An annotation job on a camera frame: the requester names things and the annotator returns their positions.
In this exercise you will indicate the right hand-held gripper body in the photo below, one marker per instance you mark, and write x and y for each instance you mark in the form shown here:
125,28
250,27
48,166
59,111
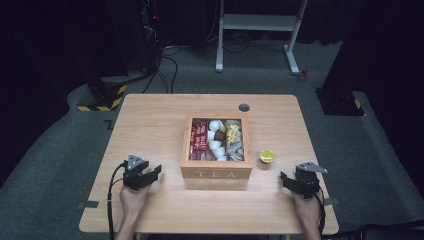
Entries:
306,181

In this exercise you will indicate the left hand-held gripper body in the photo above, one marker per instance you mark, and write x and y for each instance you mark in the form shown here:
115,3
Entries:
135,173

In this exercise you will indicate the person's right hand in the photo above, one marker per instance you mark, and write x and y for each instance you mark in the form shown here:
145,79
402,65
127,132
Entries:
308,208

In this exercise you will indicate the person's left hand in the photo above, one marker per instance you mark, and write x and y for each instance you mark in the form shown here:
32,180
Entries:
133,200

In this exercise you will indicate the green lidded capsule cup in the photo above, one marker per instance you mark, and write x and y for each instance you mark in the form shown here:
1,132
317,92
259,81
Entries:
267,156

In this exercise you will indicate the grey tape strip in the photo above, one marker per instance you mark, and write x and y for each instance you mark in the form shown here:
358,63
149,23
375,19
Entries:
330,201
88,204

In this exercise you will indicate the pile of red sachets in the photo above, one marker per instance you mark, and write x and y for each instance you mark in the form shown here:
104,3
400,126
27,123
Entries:
199,140

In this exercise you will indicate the pile of grey tea bags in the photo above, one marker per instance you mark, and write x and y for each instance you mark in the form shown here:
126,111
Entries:
235,150

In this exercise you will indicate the wooden tea box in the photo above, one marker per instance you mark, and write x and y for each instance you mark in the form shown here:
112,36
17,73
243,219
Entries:
216,171

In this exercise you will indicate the white capsule cup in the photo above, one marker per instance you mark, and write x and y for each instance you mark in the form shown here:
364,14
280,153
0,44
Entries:
215,125
211,136
219,153
215,145

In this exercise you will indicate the pile of yellow tea bags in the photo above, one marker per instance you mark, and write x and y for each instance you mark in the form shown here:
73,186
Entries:
232,133

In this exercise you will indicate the brown capsule cup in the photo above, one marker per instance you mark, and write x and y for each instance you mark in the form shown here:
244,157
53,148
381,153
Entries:
220,135

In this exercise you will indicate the yellow black striped base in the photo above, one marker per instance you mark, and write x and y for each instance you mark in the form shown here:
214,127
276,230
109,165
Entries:
106,98

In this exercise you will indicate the grey table grommet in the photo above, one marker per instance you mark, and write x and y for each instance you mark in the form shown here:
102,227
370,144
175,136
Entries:
244,107

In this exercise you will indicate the red floor clamp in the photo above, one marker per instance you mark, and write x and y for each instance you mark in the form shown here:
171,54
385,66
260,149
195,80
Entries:
302,76

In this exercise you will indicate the dark equipment rack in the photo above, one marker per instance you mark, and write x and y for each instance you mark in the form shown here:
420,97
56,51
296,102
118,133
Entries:
151,30

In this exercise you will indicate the dark curtain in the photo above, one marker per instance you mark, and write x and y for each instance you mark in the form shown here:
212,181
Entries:
383,46

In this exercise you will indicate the white metal stand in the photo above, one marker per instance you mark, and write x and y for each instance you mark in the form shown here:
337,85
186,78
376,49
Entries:
260,22

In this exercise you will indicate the black floor base plate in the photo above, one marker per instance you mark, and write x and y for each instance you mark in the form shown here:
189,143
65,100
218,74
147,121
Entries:
340,101

